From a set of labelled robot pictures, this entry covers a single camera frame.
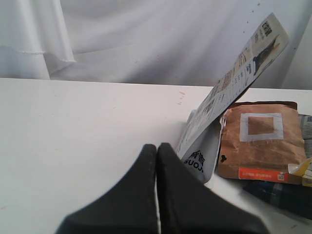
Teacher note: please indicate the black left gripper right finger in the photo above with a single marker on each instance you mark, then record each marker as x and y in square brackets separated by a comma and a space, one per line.
[188, 207]

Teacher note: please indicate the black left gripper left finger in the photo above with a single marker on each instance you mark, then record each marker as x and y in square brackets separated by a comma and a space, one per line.
[127, 208]

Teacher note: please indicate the white printed snack pouch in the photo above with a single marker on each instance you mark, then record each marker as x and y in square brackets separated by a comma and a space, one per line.
[199, 144]

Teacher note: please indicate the brown kraft paper pouch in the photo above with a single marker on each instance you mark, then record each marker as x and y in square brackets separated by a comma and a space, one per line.
[259, 140]

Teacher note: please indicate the dark blue foil packet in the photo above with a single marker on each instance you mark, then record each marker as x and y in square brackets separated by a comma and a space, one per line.
[290, 197]

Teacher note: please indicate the yellow snack packet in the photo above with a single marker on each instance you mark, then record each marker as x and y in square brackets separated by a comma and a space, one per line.
[303, 170]

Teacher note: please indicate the grey printed packet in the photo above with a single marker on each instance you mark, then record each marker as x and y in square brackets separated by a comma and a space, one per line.
[306, 128]

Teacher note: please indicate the white fabric curtain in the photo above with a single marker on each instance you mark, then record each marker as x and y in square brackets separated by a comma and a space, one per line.
[176, 42]

